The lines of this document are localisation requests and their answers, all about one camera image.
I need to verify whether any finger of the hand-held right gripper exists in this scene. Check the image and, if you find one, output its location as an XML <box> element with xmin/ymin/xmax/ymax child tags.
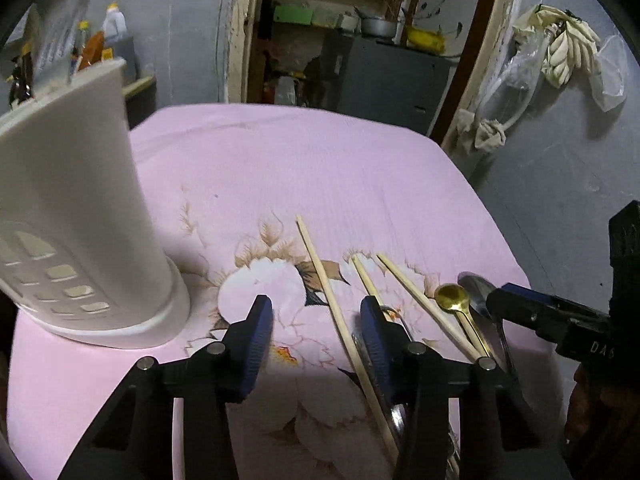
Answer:
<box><xmin>486</xmin><ymin>282</ymin><xmax>610</xmax><ymax>342</ymax></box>

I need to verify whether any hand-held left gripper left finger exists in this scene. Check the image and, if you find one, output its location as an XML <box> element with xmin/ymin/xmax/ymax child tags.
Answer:
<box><xmin>57</xmin><ymin>294</ymin><xmax>275</xmax><ymax>480</ymax></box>

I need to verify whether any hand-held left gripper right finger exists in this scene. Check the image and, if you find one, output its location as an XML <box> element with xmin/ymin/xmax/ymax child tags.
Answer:
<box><xmin>360</xmin><ymin>295</ymin><xmax>571</xmax><ymax>480</ymax></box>

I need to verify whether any large silver spoon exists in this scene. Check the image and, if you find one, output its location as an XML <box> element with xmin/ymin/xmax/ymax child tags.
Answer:
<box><xmin>457</xmin><ymin>271</ymin><xmax>513</xmax><ymax>371</ymax></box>

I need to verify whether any wooden chopstick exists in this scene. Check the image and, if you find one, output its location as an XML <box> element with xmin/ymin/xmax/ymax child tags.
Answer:
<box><xmin>350</xmin><ymin>255</ymin><xmax>386</xmax><ymax>311</ymax></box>
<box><xmin>296</xmin><ymin>215</ymin><xmax>401</xmax><ymax>466</ymax></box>
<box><xmin>376</xmin><ymin>253</ymin><xmax>478</xmax><ymax>363</ymax></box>

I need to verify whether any small gold spoon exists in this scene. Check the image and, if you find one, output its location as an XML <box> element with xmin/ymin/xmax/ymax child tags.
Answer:
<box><xmin>434</xmin><ymin>284</ymin><xmax>496</xmax><ymax>361</ymax></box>

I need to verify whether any silver metal utensil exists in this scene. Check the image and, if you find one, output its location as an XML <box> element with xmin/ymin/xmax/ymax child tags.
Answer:
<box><xmin>351</xmin><ymin>305</ymin><xmax>461</xmax><ymax>480</ymax></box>

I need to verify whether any white plastic utensil holder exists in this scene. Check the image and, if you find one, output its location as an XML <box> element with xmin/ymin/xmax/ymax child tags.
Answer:
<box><xmin>0</xmin><ymin>57</ymin><xmax>191</xmax><ymax>350</ymax></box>

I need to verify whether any person's right hand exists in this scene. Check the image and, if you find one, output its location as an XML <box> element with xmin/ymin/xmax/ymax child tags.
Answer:
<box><xmin>564</xmin><ymin>365</ymin><xmax>640</xmax><ymax>480</ymax></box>

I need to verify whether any pink floral tablecloth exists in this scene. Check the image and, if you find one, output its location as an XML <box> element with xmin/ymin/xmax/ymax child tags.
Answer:
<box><xmin>7</xmin><ymin>104</ymin><xmax>571</xmax><ymax>480</ymax></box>

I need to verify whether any small white cloth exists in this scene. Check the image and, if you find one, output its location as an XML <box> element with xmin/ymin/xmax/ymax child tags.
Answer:
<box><xmin>452</xmin><ymin>109</ymin><xmax>509</xmax><ymax>154</ymax></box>

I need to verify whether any translucent plastic bag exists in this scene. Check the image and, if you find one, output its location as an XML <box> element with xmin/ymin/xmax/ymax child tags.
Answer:
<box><xmin>590</xmin><ymin>35</ymin><xmax>629</xmax><ymax>112</ymax></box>

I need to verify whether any clear plastic bottle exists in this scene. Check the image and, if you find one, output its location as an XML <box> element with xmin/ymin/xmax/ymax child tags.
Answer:
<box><xmin>275</xmin><ymin>76</ymin><xmax>299</xmax><ymax>106</ymax></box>

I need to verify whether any grey metal cabinet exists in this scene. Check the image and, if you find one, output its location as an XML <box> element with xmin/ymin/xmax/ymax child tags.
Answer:
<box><xmin>320</xmin><ymin>35</ymin><xmax>459</xmax><ymax>137</ymax></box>

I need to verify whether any beige kitchen counter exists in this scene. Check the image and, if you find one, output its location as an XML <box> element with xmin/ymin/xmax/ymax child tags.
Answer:
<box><xmin>122</xmin><ymin>75</ymin><xmax>157</xmax><ymax>102</ymax></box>

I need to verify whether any metal cooking pot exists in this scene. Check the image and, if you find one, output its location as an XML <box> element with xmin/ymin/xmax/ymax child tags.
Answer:
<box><xmin>360</xmin><ymin>16</ymin><xmax>399</xmax><ymax>39</ymax></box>

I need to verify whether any green box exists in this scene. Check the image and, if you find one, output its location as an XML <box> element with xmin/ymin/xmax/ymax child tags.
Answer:
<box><xmin>274</xmin><ymin>5</ymin><xmax>314</xmax><ymax>26</ymax></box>

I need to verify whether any orange snack packet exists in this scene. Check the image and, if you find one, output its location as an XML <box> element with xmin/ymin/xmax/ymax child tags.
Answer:
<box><xmin>77</xmin><ymin>30</ymin><xmax>108</xmax><ymax>72</ymax></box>

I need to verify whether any large clear plastic jug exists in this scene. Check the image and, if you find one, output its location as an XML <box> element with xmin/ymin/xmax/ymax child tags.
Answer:
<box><xmin>101</xmin><ymin>2</ymin><xmax>132</xmax><ymax>49</ymax></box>

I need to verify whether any dark soy sauce bottle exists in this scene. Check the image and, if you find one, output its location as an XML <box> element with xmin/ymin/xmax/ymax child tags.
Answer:
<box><xmin>9</xmin><ymin>44</ymin><xmax>34</xmax><ymax>107</ymax></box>

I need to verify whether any small yellow-capped sauce bottle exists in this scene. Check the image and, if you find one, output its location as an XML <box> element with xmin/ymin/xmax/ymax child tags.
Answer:
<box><xmin>75</xmin><ymin>20</ymin><xmax>92</xmax><ymax>61</ymax></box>

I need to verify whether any wooden door frame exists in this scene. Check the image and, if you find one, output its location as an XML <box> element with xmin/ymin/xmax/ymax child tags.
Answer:
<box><xmin>225</xmin><ymin>0</ymin><xmax>528</xmax><ymax>181</ymax></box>

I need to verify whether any white wall rack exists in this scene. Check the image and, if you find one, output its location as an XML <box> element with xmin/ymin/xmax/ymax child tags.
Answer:
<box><xmin>27</xmin><ymin>0</ymin><xmax>87</xmax><ymax>88</ymax></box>

